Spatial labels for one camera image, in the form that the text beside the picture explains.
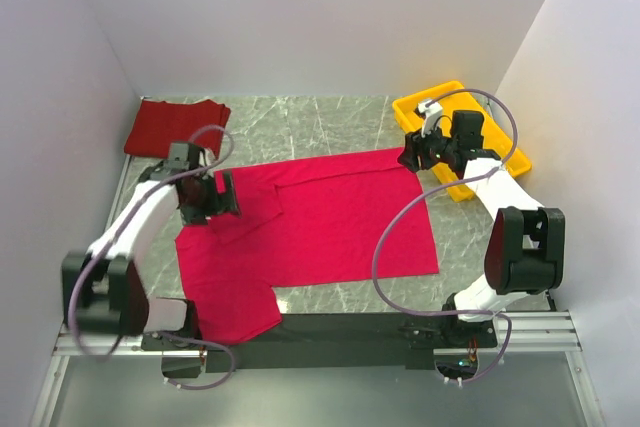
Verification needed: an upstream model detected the folded dark red t-shirt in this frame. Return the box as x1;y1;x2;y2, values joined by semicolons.
124;99;231;158

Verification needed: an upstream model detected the aluminium frame rail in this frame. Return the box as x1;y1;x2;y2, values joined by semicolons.
433;310;581;354

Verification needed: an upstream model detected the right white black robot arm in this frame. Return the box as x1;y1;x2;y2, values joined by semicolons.
398;104;566;346

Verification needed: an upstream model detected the yellow plastic tray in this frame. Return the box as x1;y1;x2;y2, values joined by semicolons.
392;81;532;185

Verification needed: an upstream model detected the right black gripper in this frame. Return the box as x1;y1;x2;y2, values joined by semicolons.
397;119;458;174

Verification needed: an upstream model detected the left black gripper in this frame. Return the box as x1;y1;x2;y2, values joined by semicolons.
181;168;240;225

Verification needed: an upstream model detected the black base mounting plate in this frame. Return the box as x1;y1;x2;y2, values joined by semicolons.
142;311;499;374

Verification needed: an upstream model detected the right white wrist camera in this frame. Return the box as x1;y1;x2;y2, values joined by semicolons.
414;99;443;120

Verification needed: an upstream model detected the pink t-shirt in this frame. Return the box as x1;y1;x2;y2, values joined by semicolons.
175;149;438;345

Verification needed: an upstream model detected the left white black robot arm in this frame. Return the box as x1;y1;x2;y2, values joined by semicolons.
61;142;240;349

